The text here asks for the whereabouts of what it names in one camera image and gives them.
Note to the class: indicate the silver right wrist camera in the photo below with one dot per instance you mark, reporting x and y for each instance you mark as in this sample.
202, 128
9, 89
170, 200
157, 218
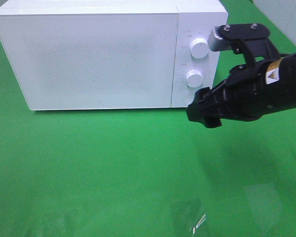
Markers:
250, 40

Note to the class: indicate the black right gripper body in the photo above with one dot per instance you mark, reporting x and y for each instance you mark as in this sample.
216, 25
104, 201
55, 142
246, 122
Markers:
272, 90

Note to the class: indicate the clear tape patch right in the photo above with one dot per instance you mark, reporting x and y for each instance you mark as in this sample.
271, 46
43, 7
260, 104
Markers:
264, 203

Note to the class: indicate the white timer knob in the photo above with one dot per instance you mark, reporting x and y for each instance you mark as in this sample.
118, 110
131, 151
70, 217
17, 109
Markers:
194, 78

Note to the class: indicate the white microwave oven body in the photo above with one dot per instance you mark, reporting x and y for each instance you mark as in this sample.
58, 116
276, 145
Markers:
196, 19

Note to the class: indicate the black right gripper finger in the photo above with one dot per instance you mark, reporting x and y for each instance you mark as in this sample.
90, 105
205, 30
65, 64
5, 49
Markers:
210, 106

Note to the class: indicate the white microwave door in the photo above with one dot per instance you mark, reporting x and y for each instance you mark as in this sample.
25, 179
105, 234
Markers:
70, 62

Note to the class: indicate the clear tape patch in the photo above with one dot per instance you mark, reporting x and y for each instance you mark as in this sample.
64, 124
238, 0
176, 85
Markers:
264, 203
188, 218

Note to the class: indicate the upper white microwave knob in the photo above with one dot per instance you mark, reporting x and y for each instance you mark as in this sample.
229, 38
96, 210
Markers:
199, 48

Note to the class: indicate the round door release button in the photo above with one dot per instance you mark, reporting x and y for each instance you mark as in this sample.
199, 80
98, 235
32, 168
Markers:
188, 99

